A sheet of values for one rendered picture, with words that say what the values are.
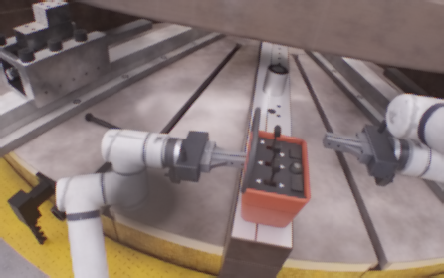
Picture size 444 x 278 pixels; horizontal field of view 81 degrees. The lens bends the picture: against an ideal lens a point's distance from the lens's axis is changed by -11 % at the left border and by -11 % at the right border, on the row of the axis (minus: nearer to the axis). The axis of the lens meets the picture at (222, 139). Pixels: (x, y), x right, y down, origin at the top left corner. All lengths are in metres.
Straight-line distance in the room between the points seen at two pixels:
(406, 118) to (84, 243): 0.76
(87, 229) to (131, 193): 0.14
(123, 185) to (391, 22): 1.02
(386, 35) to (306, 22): 0.30
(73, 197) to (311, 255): 0.81
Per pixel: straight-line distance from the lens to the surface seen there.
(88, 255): 0.80
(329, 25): 1.10
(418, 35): 1.26
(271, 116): 0.99
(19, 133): 1.54
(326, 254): 1.16
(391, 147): 0.71
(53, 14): 1.53
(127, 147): 0.71
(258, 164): 0.64
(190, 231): 1.08
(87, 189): 0.78
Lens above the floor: 1.24
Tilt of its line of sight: 40 degrees down
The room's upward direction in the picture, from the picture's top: 9 degrees clockwise
